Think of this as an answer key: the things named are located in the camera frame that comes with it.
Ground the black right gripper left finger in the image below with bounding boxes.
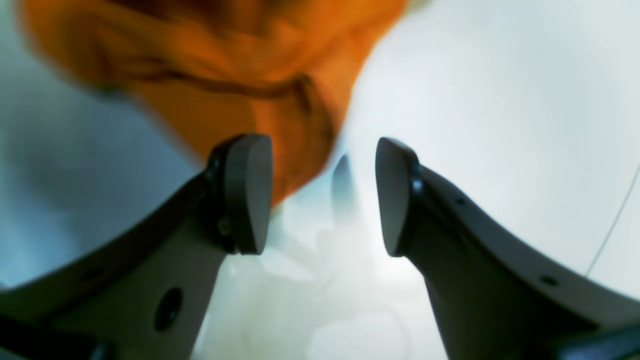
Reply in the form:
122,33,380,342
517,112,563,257
0,133,274,360

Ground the orange t-shirt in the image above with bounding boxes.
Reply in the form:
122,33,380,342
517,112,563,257
18,0,408,207

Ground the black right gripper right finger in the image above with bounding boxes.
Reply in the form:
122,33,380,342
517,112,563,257
375,137,640,360

